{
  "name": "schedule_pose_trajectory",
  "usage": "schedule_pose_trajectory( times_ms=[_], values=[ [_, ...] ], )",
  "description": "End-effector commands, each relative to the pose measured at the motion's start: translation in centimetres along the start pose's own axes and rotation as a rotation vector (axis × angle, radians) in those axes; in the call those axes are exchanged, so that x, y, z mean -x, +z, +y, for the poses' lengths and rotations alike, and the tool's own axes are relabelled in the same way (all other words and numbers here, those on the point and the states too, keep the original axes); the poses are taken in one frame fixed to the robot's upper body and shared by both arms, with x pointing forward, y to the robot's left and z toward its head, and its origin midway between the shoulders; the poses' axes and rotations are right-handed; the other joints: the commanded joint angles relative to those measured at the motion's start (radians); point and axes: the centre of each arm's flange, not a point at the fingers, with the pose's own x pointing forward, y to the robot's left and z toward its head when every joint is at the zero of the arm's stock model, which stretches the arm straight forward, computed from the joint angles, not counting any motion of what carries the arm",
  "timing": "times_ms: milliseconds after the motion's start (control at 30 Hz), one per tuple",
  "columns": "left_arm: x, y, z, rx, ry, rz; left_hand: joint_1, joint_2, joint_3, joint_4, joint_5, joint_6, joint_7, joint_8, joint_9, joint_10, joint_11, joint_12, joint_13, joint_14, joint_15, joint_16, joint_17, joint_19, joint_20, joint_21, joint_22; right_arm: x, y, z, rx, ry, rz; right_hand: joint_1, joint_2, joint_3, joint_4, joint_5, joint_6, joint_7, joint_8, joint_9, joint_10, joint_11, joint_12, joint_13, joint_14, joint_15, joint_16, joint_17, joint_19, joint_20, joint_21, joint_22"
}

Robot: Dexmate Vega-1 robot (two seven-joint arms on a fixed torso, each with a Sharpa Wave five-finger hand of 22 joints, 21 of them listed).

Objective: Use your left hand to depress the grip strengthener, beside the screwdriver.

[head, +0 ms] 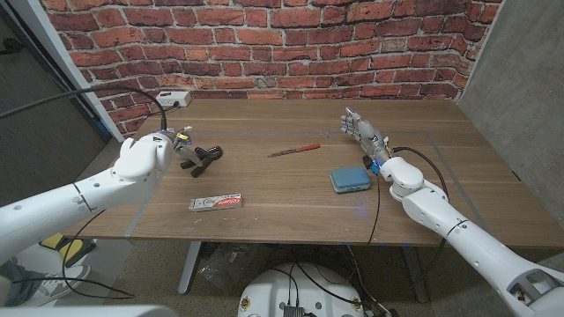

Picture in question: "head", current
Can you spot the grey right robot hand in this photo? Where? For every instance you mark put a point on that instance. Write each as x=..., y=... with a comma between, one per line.
x=365, y=132

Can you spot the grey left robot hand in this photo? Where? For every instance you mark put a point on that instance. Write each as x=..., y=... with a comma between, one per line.
x=191, y=154

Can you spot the black grip strengthener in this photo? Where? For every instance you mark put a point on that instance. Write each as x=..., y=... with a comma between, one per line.
x=210, y=155

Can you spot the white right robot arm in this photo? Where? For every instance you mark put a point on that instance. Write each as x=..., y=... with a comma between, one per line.
x=462, y=238

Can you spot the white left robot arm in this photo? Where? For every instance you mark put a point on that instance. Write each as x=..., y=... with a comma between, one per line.
x=88, y=193

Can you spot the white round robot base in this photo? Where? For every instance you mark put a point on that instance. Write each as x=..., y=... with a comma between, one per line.
x=264, y=295

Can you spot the teal blue sponge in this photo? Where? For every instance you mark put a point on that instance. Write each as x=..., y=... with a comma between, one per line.
x=350, y=178

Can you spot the white red toothpaste box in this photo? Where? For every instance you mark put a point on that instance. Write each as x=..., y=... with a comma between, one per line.
x=216, y=202

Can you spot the white power strip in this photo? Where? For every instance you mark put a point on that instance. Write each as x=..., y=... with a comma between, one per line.
x=172, y=98

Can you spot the white table leg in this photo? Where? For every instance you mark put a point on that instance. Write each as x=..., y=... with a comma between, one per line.
x=189, y=268

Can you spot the clear plastic bag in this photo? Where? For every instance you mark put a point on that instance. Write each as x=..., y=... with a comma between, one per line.
x=224, y=264

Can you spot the red brick print backdrop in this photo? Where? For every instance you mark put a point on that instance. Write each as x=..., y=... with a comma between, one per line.
x=282, y=44

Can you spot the white floor mat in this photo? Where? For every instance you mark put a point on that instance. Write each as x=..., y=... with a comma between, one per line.
x=110, y=264

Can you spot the grey table leg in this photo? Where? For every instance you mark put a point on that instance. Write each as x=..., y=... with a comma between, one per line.
x=414, y=273

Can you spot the yellow black foot pedal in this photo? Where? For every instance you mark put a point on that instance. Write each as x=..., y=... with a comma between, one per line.
x=72, y=248

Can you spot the dark grey door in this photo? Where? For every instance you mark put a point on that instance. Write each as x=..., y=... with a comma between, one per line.
x=35, y=145

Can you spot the black and white panel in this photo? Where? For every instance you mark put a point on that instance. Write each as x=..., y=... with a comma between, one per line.
x=53, y=48

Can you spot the white grey sneaker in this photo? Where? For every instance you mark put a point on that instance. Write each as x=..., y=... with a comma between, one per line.
x=57, y=286

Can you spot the blue jeans leg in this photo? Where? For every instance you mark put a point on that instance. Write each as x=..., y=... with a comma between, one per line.
x=17, y=286

